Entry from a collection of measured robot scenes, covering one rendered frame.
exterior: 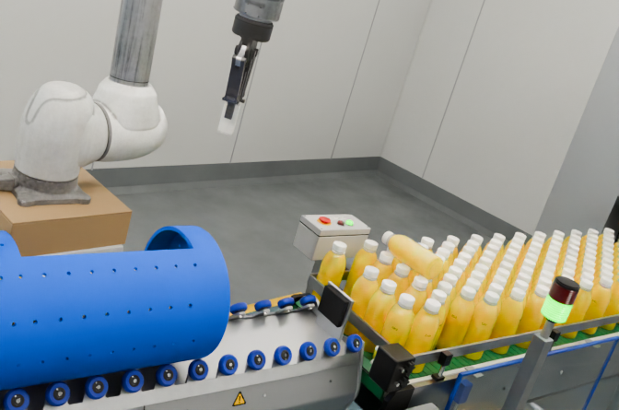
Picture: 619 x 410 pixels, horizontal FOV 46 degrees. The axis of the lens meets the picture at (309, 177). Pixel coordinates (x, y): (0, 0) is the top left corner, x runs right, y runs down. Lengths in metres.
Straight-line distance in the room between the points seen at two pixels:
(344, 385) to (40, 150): 0.93
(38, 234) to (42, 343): 0.51
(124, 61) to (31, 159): 0.33
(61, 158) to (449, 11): 5.03
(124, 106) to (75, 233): 0.34
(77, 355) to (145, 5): 0.89
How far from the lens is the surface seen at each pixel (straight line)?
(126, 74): 1.93
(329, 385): 1.87
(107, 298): 1.38
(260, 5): 1.38
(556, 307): 1.92
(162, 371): 1.57
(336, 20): 5.75
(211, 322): 1.50
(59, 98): 1.82
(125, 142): 1.93
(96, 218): 1.89
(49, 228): 1.83
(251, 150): 5.56
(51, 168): 1.85
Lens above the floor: 1.87
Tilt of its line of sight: 18 degrees down
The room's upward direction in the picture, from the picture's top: 17 degrees clockwise
